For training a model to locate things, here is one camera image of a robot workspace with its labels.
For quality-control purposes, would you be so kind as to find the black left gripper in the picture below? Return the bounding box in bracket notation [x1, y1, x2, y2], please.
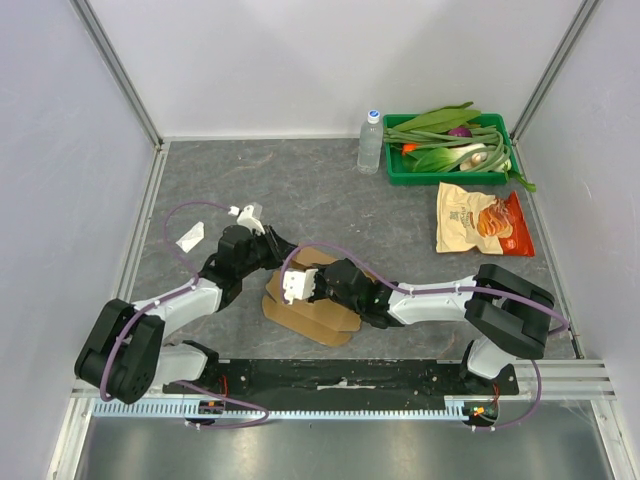
[238, 224, 300, 278]

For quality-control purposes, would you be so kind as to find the brown cardboard paper box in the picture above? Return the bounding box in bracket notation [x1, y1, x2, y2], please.
[262, 271, 362, 347]

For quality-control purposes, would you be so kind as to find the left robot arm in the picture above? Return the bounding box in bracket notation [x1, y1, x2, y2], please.
[74, 225, 296, 404]

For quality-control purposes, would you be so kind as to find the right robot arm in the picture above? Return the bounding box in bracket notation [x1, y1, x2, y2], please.
[302, 259, 555, 394]

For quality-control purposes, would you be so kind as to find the small white paper scrap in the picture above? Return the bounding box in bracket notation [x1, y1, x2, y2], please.
[176, 221, 205, 253]

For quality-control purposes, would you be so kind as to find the green plastic tray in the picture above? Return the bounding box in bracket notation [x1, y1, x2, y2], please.
[383, 113, 522, 185]

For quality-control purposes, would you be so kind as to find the red beige snack bag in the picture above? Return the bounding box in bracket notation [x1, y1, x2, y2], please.
[436, 183, 535, 257]

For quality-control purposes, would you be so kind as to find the orange carrot piece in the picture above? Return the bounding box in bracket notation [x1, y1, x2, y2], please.
[402, 143, 418, 155]

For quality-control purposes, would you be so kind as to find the clear plastic water bottle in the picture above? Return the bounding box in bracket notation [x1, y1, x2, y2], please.
[356, 110, 384, 174]

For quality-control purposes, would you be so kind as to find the brown mushroom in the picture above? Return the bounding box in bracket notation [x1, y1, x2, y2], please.
[470, 153, 488, 166]

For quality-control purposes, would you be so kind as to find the green leafy vegetable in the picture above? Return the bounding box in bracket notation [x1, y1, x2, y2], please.
[393, 102, 482, 133]

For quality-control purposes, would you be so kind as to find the purple red onion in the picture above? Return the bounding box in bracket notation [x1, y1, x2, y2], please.
[447, 126, 473, 138]

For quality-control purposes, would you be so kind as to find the green long beans bunch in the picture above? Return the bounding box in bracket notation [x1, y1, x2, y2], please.
[383, 126, 511, 173]

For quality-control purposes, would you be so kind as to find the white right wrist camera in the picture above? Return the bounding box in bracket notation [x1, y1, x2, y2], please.
[281, 268, 318, 305]

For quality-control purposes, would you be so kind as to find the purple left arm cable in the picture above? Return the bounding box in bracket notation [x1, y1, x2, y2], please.
[99, 200, 236, 402]

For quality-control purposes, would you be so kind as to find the slotted grey cable duct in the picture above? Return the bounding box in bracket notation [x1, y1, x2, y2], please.
[91, 398, 489, 423]

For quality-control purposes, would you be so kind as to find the left aluminium frame post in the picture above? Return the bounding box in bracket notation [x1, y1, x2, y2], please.
[70, 0, 164, 149]

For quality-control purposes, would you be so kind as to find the aluminium frame post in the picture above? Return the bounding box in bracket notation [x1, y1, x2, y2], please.
[70, 0, 164, 149]
[510, 0, 602, 144]

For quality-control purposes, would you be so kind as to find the right aluminium frame post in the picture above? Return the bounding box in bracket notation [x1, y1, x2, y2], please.
[510, 0, 602, 144]

